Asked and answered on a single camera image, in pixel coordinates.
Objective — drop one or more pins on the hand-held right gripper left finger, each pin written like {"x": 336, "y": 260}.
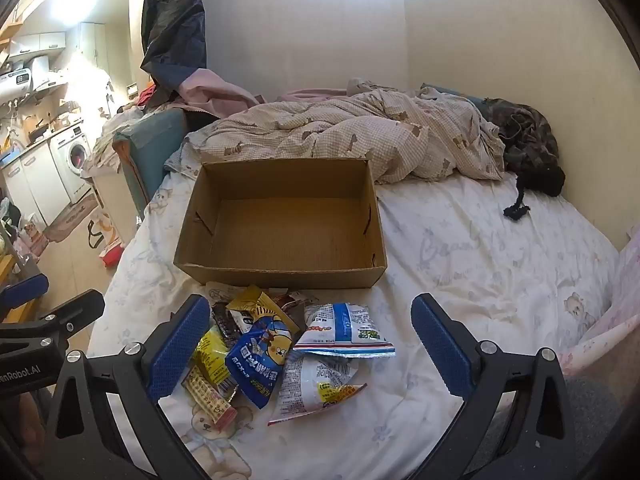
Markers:
{"x": 180, "y": 350}

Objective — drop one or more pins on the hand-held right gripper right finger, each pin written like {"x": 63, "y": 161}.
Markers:
{"x": 440, "y": 350}

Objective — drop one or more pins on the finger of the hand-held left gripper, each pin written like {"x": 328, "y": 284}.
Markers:
{"x": 25, "y": 292}
{"x": 75, "y": 307}

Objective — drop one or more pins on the white red rice cake packet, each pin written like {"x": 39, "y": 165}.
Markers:
{"x": 210, "y": 400}

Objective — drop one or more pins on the blue cartoon snack packet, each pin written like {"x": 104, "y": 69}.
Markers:
{"x": 257, "y": 365}

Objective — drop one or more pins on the white blue striped snack packet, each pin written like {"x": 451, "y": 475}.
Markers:
{"x": 345, "y": 330}

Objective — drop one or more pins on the white snack packet yellow corner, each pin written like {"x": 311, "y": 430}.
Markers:
{"x": 310, "y": 385}

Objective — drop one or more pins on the brown cardboard box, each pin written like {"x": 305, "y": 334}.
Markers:
{"x": 290, "y": 230}

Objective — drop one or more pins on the dark snack packet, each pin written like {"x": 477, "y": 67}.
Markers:
{"x": 225, "y": 325}

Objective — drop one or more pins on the clear plastic wrapper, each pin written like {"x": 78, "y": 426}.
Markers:
{"x": 222, "y": 291}

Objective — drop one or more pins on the white shopping bag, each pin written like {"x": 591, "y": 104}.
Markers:
{"x": 102, "y": 232}

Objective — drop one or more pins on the gold snack packet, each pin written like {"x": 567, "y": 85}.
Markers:
{"x": 250, "y": 305}

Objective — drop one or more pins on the patterned floor rug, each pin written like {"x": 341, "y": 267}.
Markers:
{"x": 70, "y": 217}

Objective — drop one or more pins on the white cabinet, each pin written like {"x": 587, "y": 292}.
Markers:
{"x": 35, "y": 185}

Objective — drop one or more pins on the brown white snack packet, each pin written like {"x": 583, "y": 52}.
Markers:
{"x": 292, "y": 302}

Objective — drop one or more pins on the white washing machine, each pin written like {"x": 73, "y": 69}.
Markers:
{"x": 72, "y": 160}

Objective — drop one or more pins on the person's grey trousers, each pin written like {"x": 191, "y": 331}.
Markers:
{"x": 595, "y": 425}

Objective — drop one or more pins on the teal headboard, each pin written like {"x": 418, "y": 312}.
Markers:
{"x": 150, "y": 145}

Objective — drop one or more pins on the pink pillow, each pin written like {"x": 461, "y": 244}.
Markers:
{"x": 620, "y": 300}

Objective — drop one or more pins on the white water heater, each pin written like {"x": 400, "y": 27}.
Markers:
{"x": 20, "y": 80}

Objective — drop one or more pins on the dark camouflage garment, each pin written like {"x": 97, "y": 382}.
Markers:
{"x": 530, "y": 140}

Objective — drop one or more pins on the checked bear print quilt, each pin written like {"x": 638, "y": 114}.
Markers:
{"x": 350, "y": 130}

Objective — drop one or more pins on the pink cloth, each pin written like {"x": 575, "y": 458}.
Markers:
{"x": 210, "y": 92}

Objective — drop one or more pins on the dark hanging jacket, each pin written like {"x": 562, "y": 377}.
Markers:
{"x": 172, "y": 25}

